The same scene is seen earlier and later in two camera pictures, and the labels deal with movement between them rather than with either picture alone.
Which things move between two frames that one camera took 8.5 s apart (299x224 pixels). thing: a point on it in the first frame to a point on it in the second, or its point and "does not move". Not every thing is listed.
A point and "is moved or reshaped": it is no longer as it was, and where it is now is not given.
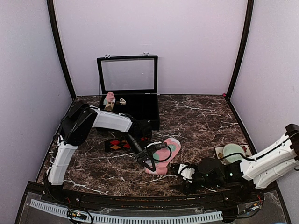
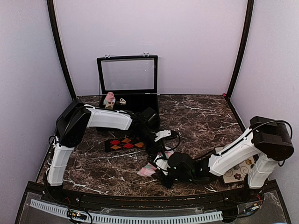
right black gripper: (185, 187) to (168, 185)
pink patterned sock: (162, 159) is moved or reshaped
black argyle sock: (118, 145) does not move
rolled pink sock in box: (109, 101) does not move
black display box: (132, 78) does not move
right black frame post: (244, 42) does not move
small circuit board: (77, 215) does not move
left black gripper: (142, 159) to (156, 148)
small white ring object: (122, 101) does not move
